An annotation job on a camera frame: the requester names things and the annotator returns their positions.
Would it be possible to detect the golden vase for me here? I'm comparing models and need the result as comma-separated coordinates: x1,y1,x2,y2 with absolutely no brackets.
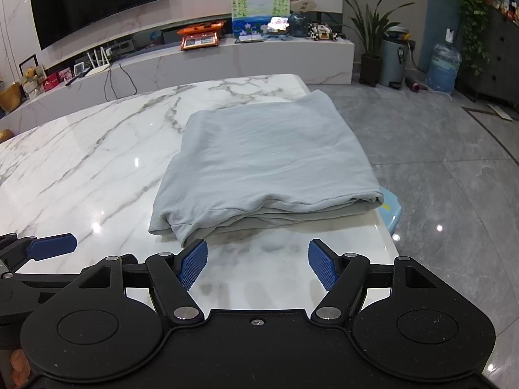
0,82,23,112

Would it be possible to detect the white router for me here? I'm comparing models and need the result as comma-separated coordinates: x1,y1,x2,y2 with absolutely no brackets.
87,48,116,77

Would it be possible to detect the black television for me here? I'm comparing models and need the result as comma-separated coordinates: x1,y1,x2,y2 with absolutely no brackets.
28,0,168,51

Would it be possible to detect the white marble media console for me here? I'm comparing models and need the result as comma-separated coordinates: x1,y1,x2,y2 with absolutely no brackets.
0,28,355,126

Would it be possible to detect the orange box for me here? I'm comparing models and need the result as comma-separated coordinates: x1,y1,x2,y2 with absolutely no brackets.
177,20,227,51

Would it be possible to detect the person's left hand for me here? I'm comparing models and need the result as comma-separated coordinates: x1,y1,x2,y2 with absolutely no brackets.
10,348,31,387

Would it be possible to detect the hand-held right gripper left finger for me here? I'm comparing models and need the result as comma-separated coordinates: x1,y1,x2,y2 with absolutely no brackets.
77,238,209,322

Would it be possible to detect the grey pedal trash can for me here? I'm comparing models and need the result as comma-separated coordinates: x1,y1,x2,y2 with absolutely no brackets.
380,26,416,90

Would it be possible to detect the wooden plank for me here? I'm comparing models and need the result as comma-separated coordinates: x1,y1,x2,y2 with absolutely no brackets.
487,103,515,122

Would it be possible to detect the green ivy plant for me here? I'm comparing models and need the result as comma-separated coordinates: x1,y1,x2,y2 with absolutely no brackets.
440,0,499,77

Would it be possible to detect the landscape painting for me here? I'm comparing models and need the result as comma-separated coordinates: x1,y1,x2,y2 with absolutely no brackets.
231,0,292,42

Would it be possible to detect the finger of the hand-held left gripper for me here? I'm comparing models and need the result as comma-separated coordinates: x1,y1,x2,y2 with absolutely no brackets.
0,233,78,271

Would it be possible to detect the blue water jug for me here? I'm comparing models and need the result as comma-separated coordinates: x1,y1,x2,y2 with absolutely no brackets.
426,28,463,96

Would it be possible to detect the light blue stool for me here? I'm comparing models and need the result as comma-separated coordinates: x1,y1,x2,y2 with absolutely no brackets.
379,186,403,236

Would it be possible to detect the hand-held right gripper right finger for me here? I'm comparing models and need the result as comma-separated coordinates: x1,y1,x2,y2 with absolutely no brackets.
308,238,444,322

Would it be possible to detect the dark grey cabinet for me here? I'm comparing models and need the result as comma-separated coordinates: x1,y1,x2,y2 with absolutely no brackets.
456,6,519,110

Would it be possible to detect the small photo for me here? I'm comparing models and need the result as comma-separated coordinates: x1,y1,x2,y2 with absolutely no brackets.
265,16,289,35

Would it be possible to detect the blue glass jar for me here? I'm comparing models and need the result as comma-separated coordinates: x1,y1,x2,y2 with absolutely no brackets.
289,11,313,38

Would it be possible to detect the potted long-leaf plant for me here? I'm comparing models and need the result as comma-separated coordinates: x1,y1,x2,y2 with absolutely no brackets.
336,0,416,88

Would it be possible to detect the black and white toy car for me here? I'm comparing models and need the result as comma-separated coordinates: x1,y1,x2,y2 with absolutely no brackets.
308,21,341,43

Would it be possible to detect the yellow plush toy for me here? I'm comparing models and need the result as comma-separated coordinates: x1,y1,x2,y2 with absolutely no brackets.
22,67,43,92

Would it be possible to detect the light grey garment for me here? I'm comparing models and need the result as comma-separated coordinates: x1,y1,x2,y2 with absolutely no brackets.
148,89,384,248

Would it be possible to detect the black cable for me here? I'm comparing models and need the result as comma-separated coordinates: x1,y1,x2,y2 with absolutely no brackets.
104,63,136,100

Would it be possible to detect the small black picture frame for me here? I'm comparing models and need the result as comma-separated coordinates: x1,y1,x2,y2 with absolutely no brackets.
18,54,38,78

